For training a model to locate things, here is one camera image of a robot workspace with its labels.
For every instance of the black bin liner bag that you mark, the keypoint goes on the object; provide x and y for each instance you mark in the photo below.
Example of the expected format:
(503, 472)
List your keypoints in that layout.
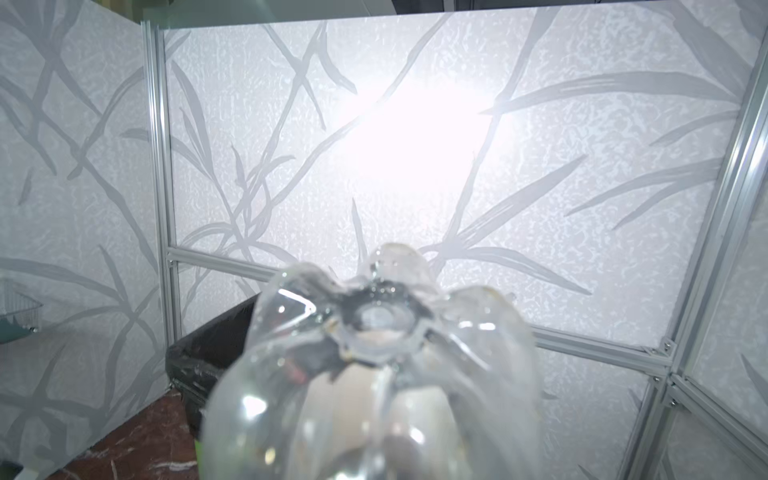
(196, 362)

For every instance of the green plastic trash bin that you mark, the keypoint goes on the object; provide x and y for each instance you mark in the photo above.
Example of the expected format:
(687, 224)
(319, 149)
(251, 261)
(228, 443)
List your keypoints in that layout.
(199, 457)

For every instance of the clear acrylic wall shelf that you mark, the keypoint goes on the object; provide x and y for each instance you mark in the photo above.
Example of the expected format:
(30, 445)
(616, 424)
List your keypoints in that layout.
(20, 313)

